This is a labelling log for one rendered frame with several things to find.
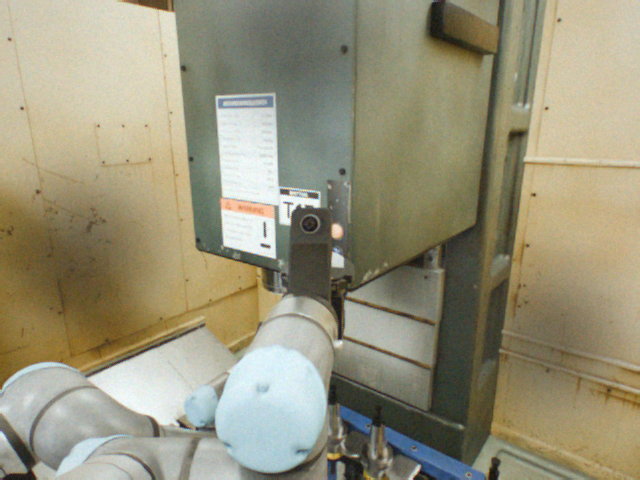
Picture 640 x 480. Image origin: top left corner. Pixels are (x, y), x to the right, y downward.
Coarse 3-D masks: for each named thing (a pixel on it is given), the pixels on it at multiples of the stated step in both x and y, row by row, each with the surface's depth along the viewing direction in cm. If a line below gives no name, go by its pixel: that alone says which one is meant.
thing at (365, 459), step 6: (366, 444) 89; (390, 450) 87; (366, 456) 86; (390, 456) 86; (366, 462) 85; (372, 462) 85; (378, 462) 84; (384, 462) 84; (390, 462) 85; (366, 468) 85; (372, 468) 86; (378, 468) 85; (384, 468) 85
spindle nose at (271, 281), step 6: (264, 270) 108; (270, 270) 106; (264, 276) 108; (270, 276) 106; (276, 276) 105; (264, 282) 109; (270, 282) 107; (276, 282) 106; (270, 288) 108; (276, 288) 107; (282, 288) 106
